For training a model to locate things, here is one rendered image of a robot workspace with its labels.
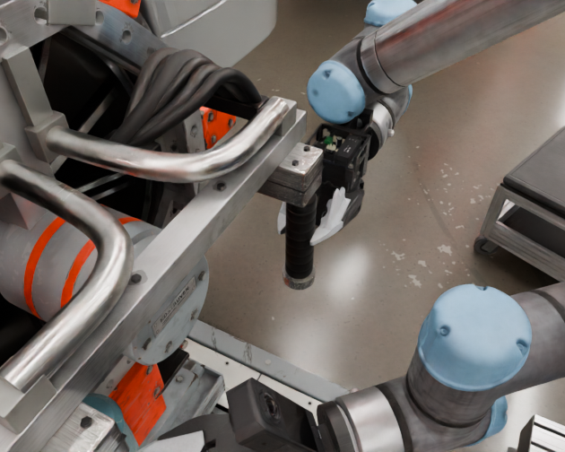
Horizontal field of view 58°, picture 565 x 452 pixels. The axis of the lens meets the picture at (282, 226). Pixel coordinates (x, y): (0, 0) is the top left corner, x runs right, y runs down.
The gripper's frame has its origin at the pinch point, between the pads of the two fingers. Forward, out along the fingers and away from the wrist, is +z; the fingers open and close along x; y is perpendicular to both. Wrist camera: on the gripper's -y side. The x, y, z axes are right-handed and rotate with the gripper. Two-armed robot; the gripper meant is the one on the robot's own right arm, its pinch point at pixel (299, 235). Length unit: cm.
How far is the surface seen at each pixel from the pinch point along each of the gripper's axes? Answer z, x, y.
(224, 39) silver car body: -43, -37, -1
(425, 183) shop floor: -120, -1, -83
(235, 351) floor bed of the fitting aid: -20, -27, -75
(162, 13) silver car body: -26.0, -37.1, 11.2
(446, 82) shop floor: -199, -13, -83
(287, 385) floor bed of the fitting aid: -17, -10, -76
